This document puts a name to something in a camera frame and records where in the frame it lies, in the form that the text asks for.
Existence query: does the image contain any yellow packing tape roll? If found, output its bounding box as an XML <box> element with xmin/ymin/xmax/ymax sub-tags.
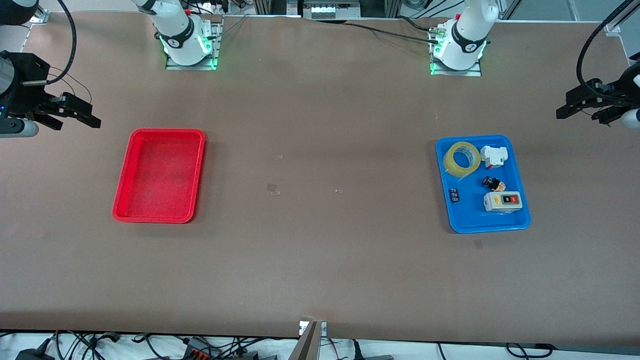
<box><xmin>443</xmin><ymin>141</ymin><xmax>482</xmax><ymax>178</ymax></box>

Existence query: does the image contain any white circuit breaker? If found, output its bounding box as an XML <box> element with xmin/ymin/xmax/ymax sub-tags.
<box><xmin>480</xmin><ymin>145</ymin><xmax>509</xmax><ymax>170</ymax></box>

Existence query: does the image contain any red plastic tray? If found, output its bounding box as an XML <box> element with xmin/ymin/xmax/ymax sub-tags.
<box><xmin>112</xmin><ymin>128</ymin><xmax>207</xmax><ymax>224</ymax></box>

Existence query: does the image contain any blue plastic tray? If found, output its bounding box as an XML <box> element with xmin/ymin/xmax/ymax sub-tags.
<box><xmin>435</xmin><ymin>134</ymin><xmax>532</xmax><ymax>235</ymax></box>

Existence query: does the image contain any white power strip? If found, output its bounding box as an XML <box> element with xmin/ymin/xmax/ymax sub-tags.
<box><xmin>190</xmin><ymin>0</ymin><xmax>232</xmax><ymax>15</ymax></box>

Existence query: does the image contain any black power adapter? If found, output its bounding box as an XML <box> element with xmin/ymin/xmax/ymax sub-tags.
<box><xmin>15</xmin><ymin>346</ymin><xmax>55</xmax><ymax>360</ymax></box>

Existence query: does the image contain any grey control box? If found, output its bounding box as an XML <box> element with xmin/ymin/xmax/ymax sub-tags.
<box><xmin>299</xmin><ymin>0</ymin><xmax>362</xmax><ymax>20</ymax></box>

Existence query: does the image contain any orange connector block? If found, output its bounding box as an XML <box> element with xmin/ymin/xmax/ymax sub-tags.
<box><xmin>182</xmin><ymin>337</ymin><xmax>221</xmax><ymax>360</ymax></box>

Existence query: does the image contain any aluminium beam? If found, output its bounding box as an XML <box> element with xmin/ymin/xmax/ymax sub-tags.
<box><xmin>290</xmin><ymin>321</ymin><xmax>322</xmax><ymax>360</ymax></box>

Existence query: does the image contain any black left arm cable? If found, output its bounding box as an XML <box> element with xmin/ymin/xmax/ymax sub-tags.
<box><xmin>576</xmin><ymin>0</ymin><xmax>637</xmax><ymax>101</ymax></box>

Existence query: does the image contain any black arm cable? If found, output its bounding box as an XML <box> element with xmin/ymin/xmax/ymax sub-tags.
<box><xmin>45</xmin><ymin>0</ymin><xmax>77</xmax><ymax>86</ymax></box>
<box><xmin>576</xmin><ymin>0</ymin><xmax>637</xmax><ymax>101</ymax></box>

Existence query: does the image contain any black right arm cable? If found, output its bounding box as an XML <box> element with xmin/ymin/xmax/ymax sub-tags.
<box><xmin>45</xmin><ymin>0</ymin><xmax>77</xmax><ymax>86</ymax></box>

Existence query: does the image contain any aluminium corner rail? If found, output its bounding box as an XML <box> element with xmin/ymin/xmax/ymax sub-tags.
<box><xmin>602</xmin><ymin>0</ymin><xmax>640</xmax><ymax>37</ymax></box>

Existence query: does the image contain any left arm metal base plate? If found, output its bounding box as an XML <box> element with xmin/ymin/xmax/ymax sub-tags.
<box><xmin>430</xmin><ymin>27</ymin><xmax>483</xmax><ymax>77</ymax></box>

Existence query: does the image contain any grey switch box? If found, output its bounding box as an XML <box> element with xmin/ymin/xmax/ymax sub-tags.
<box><xmin>483</xmin><ymin>191</ymin><xmax>524</xmax><ymax>213</ymax></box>

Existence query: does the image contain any thick black table cable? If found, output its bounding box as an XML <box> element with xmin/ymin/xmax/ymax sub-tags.
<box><xmin>344</xmin><ymin>20</ymin><xmax>442</xmax><ymax>44</ymax></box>

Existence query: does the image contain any white label bracket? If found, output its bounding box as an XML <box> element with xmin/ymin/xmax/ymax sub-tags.
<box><xmin>299</xmin><ymin>320</ymin><xmax>328</xmax><ymax>337</ymax></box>

